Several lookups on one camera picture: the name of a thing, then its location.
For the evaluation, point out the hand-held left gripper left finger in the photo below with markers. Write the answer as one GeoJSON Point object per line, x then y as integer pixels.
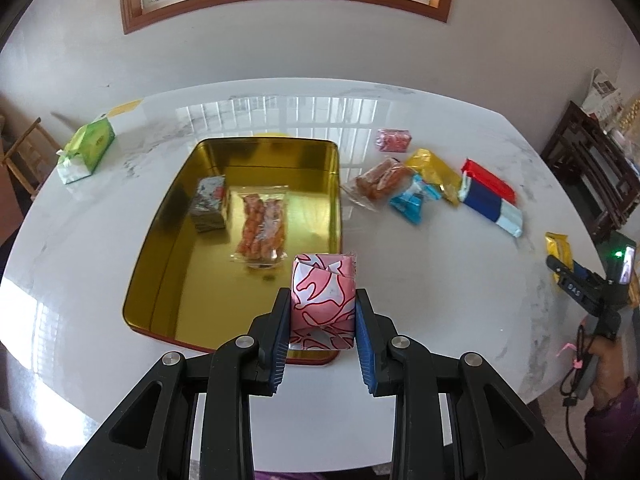
{"type": "Point", "coordinates": [279, 345]}

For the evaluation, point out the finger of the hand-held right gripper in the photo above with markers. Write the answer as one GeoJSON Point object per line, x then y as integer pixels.
{"type": "Point", "coordinates": [572, 290]}

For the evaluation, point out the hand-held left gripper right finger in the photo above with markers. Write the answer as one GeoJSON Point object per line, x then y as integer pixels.
{"type": "Point", "coordinates": [365, 350]}

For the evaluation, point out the pink patterned snack packet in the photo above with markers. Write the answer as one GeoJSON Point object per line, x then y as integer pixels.
{"type": "Point", "coordinates": [322, 300]}

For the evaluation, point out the blue and white snack packet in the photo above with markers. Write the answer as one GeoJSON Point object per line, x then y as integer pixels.
{"type": "Point", "coordinates": [492, 210]}

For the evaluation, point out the gold-lined red tin box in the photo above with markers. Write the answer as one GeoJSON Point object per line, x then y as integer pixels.
{"type": "Point", "coordinates": [160, 270]}

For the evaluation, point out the small blue snack packet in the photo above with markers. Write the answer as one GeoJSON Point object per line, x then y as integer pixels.
{"type": "Point", "coordinates": [410, 205]}

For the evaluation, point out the clear sausage snack packet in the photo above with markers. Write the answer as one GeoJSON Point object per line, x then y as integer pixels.
{"type": "Point", "coordinates": [262, 227]}
{"type": "Point", "coordinates": [377, 182]}

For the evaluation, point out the person's right forearm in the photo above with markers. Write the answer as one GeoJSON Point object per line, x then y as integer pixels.
{"type": "Point", "coordinates": [617, 435]}

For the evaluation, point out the person's right hand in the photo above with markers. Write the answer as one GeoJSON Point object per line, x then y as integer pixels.
{"type": "Point", "coordinates": [610, 372]}

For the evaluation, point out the gold foil snack packet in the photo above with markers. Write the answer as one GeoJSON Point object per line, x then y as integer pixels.
{"type": "Point", "coordinates": [435, 170]}
{"type": "Point", "coordinates": [557, 247]}

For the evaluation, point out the dark wooden cabinet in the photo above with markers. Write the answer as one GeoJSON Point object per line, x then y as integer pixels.
{"type": "Point", "coordinates": [590, 170]}

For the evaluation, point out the silver and red snack packet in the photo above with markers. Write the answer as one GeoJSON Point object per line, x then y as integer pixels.
{"type": "Point", "coordinates": [210, 205]}

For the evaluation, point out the stack of newspapers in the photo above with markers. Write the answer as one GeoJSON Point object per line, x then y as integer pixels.
{"type": "Point", "coordinates": [602, 92]}

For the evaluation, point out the small pink snack packet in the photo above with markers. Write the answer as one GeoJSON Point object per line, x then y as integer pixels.
{"type": "Point", "coordinates": [395, 140]}

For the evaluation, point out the green tissue pack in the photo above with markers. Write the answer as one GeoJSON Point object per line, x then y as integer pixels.
{"type": "Point", "coordinates": [87, 147]}

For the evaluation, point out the yellow card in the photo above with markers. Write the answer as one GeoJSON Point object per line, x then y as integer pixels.
{"type": "Point", "coordinates": [125, 108]}

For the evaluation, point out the light wooden chair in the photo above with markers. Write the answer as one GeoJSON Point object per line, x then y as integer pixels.
{"type": "Point", "coordinates": [30, 155]}

